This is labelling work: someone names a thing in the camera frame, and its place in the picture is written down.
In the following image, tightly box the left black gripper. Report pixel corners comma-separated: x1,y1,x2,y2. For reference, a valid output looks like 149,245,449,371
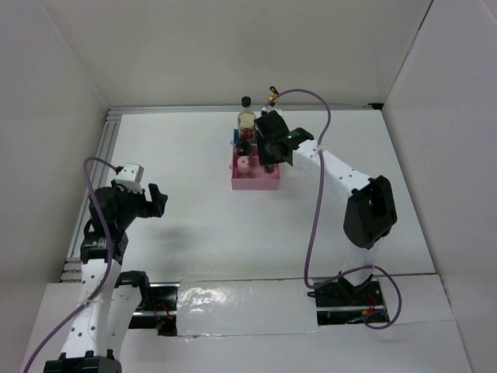
111,178,168,229

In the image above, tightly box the pink lid spice jar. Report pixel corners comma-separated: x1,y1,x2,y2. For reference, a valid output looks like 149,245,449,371
236,155,253,179

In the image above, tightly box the large black lid spice jar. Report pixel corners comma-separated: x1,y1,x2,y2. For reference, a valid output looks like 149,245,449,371
234,138,252,165

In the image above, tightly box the black cap sauce bottle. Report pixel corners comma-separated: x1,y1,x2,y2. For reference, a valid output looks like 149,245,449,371
237,96,255,143

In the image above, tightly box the gold spout glass bottle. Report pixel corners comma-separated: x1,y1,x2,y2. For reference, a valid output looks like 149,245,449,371
267,85,279,107

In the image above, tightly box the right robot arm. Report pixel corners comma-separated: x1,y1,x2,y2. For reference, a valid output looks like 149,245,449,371
255,109,398,305

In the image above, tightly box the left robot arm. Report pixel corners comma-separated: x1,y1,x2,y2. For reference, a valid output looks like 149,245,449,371
43,180,168,372

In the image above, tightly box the pink plastic bin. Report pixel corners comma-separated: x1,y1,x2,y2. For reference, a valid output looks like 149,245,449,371
230,145,280,190

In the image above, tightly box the blue plastic bin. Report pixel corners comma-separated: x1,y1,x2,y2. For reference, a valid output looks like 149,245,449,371
231,127,255,146

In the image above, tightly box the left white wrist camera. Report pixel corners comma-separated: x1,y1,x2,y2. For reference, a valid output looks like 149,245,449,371
114,163,144,193

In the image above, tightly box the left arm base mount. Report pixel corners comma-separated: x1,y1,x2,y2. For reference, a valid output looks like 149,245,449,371
129,282,179,337

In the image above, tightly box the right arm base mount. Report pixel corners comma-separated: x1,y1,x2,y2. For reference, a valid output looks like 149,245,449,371
308,279,390,326

